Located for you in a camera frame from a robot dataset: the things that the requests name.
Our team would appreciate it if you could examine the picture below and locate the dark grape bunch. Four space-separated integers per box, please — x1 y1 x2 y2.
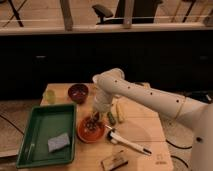
85 112 102 131

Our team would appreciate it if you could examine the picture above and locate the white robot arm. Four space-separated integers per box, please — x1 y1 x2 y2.
92 68 213 171

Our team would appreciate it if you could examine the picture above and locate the dark maroon bowl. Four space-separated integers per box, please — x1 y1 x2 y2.
68 84 89 104

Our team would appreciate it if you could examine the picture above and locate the red orange bowl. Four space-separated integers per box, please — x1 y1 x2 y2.
77 116 105 143

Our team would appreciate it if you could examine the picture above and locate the white lidded cup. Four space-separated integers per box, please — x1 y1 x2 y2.
92 74 99 93

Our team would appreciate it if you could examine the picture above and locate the yellow corn cob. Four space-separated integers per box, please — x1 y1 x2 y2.
116 101 125 123

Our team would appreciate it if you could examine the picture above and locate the green cucumber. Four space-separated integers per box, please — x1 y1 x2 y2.
107 112 116 126

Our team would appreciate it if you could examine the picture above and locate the green translucent cup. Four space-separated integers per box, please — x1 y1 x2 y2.
43 90 56 104

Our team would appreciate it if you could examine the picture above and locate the grey blue sponge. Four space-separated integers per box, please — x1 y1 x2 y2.
48 133 70 152

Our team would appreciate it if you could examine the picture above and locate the green plastic tray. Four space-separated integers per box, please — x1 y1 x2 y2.
16 104 76 169

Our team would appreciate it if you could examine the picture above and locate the small wooden block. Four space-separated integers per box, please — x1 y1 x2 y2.
101 150 128 171

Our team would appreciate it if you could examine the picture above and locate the black office chair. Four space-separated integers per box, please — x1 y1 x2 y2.
92 0 163 25

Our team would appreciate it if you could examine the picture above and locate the blue black floor device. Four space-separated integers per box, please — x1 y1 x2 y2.
190 93 212 103

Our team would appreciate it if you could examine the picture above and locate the black floor cable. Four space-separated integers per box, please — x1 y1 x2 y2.
165 138 192 171

